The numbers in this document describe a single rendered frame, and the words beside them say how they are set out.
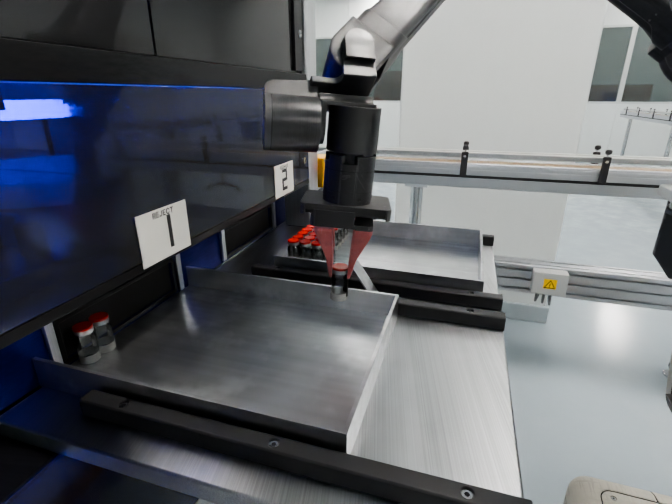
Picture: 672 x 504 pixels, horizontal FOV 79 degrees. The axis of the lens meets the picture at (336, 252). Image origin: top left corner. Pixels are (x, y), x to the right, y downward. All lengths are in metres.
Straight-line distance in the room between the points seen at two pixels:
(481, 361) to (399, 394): 0.12
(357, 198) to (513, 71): 1.82
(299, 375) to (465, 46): 1.94
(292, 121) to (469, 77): 1.83
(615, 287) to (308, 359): 1.51
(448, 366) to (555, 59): 1.89
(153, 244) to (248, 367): 0.18
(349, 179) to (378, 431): 0.25
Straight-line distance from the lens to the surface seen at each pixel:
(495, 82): 2.23
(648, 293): 1.91
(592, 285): 1.84
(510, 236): 2.34
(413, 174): 1.65
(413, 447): 0.41
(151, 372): 0.52
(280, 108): 0.44
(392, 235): 0.90
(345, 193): 0.46
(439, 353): 0.53
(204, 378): 0.49
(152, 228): 0.50
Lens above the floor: 1.17
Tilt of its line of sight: 21 degrees down
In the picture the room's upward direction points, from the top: straight up
